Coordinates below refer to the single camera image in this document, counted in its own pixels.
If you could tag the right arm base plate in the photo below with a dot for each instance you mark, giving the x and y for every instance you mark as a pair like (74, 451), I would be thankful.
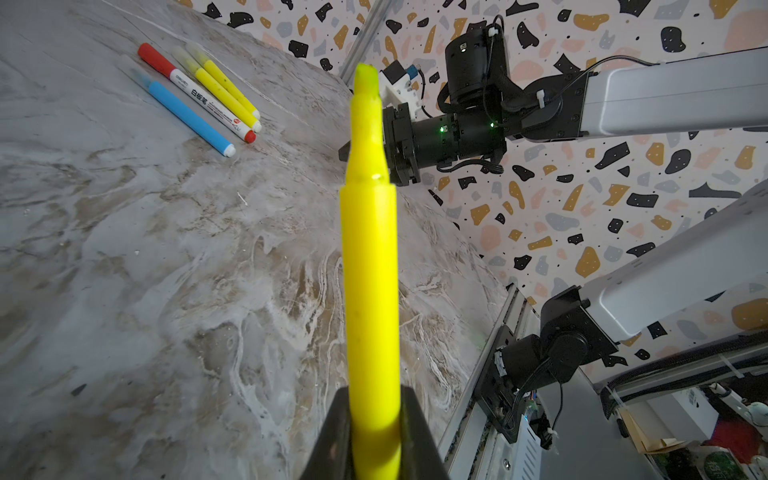
(513, 368)

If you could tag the red white pen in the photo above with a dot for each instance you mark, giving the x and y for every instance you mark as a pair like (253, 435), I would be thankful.
(200, 95)

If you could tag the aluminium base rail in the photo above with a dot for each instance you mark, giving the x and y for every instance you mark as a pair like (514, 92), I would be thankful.
(470, 446)

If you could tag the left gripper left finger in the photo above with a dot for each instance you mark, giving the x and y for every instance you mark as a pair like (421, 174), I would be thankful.
(331, 456)

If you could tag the blue pen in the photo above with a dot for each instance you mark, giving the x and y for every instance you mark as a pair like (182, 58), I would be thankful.
(176, 106)

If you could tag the yellow highlighter pen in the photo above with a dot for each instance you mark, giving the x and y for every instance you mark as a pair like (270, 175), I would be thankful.
(213, 69)
(368, 207)
(203, 77)

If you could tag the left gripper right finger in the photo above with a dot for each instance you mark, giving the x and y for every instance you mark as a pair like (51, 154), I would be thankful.
(420, 459)

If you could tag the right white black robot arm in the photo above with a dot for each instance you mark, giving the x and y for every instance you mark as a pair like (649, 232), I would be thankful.
(564, 213)

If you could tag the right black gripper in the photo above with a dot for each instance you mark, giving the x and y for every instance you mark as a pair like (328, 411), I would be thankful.
(411, 146)

